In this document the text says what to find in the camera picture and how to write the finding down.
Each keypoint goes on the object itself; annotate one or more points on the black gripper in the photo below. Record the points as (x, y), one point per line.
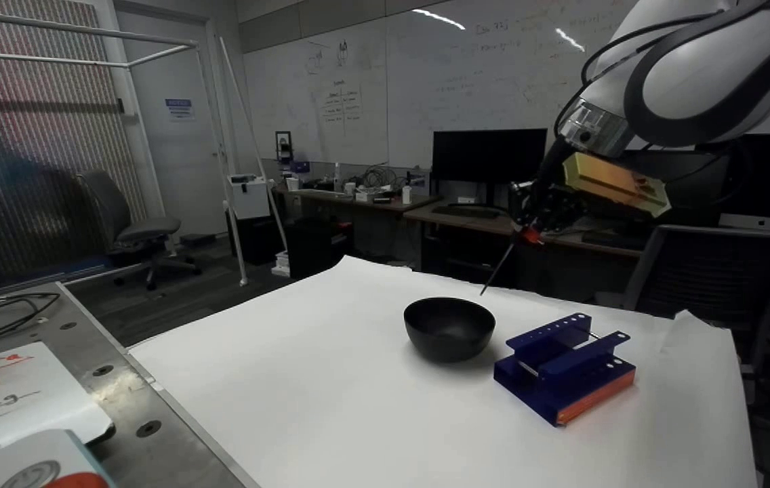
(550, 200)

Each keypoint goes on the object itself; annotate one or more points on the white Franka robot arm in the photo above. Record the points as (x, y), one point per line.
(719, 82)

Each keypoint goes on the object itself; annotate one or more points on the black bowl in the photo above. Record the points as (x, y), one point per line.
(449, 329)

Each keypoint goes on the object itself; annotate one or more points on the white box on stand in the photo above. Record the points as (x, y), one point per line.
(251, 193)

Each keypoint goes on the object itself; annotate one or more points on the black computer monitor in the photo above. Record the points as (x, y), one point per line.
(483, 162)

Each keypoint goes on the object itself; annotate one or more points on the cluttered office desk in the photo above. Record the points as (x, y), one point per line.
(348, 195)

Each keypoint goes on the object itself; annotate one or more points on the grey mesh chair back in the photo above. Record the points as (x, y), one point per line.
(719, 271)

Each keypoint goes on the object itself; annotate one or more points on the white paper sheet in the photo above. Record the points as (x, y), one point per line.
(360, 397)

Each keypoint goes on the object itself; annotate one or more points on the white door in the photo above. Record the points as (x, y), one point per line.
(178, 151)

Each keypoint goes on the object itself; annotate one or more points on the blue door sign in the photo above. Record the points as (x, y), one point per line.
(178, 103)

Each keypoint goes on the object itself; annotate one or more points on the black office chair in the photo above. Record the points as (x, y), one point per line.
(136, 231)

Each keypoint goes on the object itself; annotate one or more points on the paper with red print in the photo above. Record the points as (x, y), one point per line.
(15, 397)

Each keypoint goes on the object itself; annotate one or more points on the white round printed object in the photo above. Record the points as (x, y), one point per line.
(33, 464)

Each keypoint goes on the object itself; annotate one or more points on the yellow wrist camera box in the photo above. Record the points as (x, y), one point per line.
(616, 183)

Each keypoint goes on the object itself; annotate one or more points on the wall whiteboard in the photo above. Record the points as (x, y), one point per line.
(376, 89)

